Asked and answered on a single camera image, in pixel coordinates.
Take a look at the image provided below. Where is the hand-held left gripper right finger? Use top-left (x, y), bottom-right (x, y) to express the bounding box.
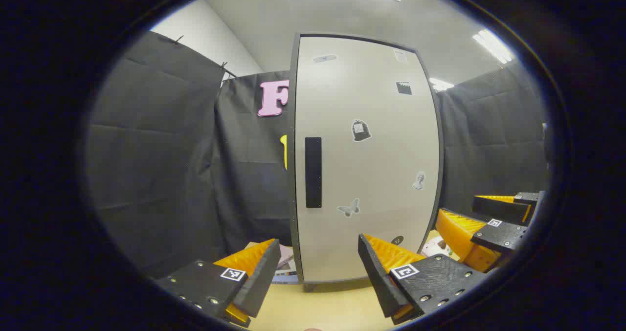
top-left (358, 233), bottom-right (487, 326)

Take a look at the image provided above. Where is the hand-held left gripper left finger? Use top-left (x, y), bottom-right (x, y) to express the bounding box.
top-left (156, 238), bottom-right (282, 329)

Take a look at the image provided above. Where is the dark grey cabinet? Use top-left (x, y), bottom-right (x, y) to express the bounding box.
top-left (288, 32), bottom-right (446, 292)

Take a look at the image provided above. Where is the pink cover book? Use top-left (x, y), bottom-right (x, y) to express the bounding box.
top-left (245, 242), bottom-right (295, 270)

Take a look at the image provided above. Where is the black backdrop cloth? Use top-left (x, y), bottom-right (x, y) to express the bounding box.
top-left (86, 30), bottom-right (551, 278)

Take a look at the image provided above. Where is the long ceiling light strip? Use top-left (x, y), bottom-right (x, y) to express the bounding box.
top-left (472, 29), bottom-right (514, 64)

